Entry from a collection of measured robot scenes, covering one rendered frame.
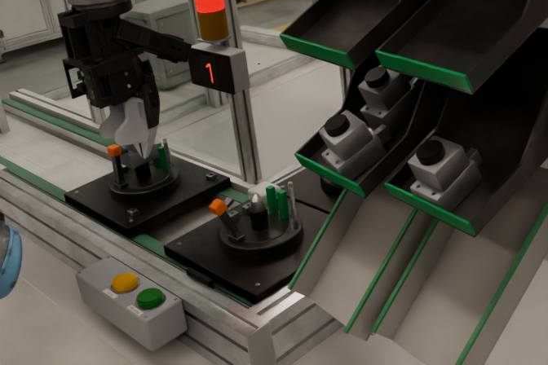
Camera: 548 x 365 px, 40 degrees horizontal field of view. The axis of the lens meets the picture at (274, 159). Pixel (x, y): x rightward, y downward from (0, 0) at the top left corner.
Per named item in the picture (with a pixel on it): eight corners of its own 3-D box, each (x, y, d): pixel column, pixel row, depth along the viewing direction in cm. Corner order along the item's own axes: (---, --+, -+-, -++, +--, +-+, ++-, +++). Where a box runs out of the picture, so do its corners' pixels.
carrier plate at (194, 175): (130, 239, 136) (128, 228, 135) (65, 202, 153) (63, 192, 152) (232, 186, 150) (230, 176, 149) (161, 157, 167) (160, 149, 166)
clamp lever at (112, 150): (118, 185, 145) (111, 149, 142) (113, 182, 146) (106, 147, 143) (134, 178, 147) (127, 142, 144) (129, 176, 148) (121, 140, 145)
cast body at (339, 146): (346, 185, 92) (322, 145, 88) (329, 169, 96) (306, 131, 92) (400, 142, 93) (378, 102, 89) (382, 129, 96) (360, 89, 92)
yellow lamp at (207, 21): (213, 42, 131) (209, 15, 129) (196, 38, 135) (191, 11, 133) (235, 34, 134) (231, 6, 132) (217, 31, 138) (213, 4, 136)
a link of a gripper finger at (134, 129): (115, 170, 98) (99, 103, 94) (152, 153, 101) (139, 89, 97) (128, 176, 96) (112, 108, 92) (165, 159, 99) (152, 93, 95)
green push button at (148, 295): (148, 317, 114) (145, 305, 113) (133, 306, 116) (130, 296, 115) (170, 304, 116) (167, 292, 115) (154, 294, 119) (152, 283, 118)
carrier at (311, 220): (258, 307, 113) (246, 235, 107) (165, 255, 129) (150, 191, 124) (364, 237, 127) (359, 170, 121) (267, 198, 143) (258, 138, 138)
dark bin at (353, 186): (364, 200, 89) (338, 157, 85) (302, 166, 100) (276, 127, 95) (514, 47, 96) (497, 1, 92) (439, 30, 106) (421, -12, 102)
